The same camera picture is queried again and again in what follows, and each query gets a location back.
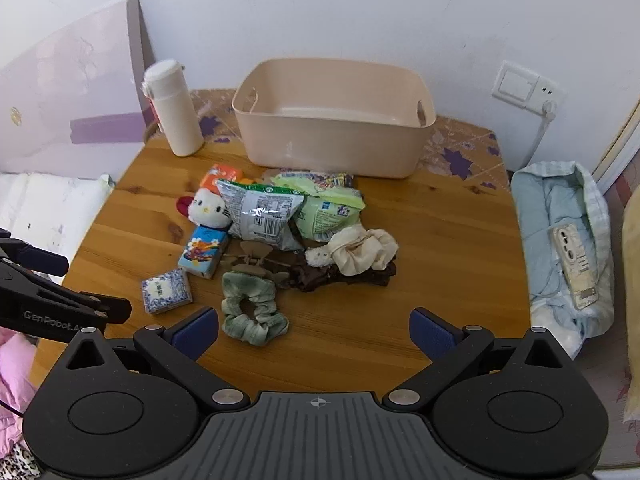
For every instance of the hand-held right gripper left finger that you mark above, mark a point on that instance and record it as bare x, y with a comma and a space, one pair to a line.
196, 334

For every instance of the beige plastic storage basket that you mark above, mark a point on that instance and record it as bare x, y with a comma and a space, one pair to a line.
325, 145

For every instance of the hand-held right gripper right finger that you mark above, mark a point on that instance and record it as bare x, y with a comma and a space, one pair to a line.
431, 334

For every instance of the dark brown scrunchie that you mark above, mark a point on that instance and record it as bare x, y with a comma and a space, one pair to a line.
311, 280

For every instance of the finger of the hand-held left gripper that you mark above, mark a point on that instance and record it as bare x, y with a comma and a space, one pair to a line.
40, 260
107, 309

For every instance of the colourful cartoon long packet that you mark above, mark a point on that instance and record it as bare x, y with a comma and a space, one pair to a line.
334, 180

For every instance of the blue white patterned tissue pack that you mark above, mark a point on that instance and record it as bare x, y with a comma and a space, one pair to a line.
166, 291

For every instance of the blue cartoon tissue pack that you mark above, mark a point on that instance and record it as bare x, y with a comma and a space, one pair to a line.
202, 254

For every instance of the white thermos bottle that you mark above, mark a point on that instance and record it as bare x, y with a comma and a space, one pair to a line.
175, 115

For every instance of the white bedding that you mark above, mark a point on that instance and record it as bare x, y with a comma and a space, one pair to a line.
50, 205

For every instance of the white cat plush toy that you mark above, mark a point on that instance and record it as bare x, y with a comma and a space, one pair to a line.
207, 207

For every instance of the silver green snack bag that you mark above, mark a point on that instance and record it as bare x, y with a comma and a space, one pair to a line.
260, 215

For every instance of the brown hair claw clip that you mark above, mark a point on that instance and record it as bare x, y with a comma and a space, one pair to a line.
250, 259

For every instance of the pink headboard panel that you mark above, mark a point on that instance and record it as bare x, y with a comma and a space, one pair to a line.
60, 85

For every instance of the green scrunchie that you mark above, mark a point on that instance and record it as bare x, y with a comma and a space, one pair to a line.
235, 325

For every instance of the cream scrunchie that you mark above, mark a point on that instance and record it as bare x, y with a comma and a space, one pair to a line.
361, 255

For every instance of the wooden desktop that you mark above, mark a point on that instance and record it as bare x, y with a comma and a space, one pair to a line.
440, 250

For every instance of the leopard print cloth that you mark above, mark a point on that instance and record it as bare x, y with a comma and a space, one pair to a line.
25, 462

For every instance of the light blue quilt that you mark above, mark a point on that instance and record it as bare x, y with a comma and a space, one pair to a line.
540, 210

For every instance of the pink clothing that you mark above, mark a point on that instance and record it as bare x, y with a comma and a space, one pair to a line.
12, 375

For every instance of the white wall switch socket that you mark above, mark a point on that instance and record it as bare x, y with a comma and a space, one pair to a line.
515, 84

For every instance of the light green snack bag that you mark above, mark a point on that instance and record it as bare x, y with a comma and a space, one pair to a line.
322, 217

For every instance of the orange packet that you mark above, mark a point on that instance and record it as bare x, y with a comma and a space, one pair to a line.
220, 172

